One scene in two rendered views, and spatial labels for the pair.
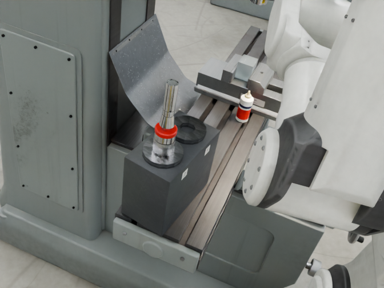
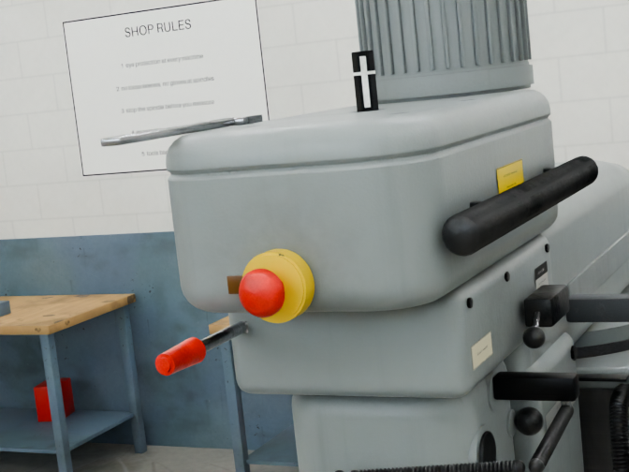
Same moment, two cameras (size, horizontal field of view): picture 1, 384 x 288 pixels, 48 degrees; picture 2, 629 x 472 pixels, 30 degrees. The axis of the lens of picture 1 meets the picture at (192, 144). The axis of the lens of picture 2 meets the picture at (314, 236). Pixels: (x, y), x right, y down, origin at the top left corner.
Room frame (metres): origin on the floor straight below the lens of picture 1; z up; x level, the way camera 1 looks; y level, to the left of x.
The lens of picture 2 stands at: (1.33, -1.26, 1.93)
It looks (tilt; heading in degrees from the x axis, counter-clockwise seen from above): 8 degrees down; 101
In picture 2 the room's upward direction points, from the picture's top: 6 degrees counter-clockwise
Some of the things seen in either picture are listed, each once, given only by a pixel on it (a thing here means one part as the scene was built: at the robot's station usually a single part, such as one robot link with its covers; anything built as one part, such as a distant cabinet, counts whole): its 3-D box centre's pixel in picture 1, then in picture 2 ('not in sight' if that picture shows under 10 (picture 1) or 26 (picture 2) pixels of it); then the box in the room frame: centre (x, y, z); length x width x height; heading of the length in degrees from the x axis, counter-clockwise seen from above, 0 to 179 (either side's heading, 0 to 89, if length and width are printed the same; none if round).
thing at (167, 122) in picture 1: (169, 106); not in sight; (0.69, 0.06, 1.23); 0.03 x 0.03 x 0.11
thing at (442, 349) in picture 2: not in sight; (404, 307); (1.18, -0.06, 1.68); 0.34 x 0.24 x 0.10; 75
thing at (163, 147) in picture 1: (164, 140); not in sight; (0.69, 0.06, 1.14); 0.05 x 0.05 x 0.05
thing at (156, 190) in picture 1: (171, 169); not in sight; (0.74, 0.04, 1.01); 0.22 x 0.12 x 0.20; 156
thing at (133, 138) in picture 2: not in sight; (183, 129); (1.02, -0.23, 1.89); 0.24 x 0.04 x 0.01; 77
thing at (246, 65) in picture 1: (246, 68); not in sight; (1.26, -0.13, 1.02); 0.06 x 0.05 x 0.06; 164
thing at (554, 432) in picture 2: not in sight; (552, 436); (1.32, -0.21, 1.58); 0.17 x 0.01 x 0.01; 79
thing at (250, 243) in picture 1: (211, 208); not in sight; (1.16, -0.13, 0.41); 0.80 x 0.30 x 0.60; 75
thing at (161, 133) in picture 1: (166, 129); not in sight; (0.69, 0.06, 1.17); 0.05 x 0.05 x 0.01
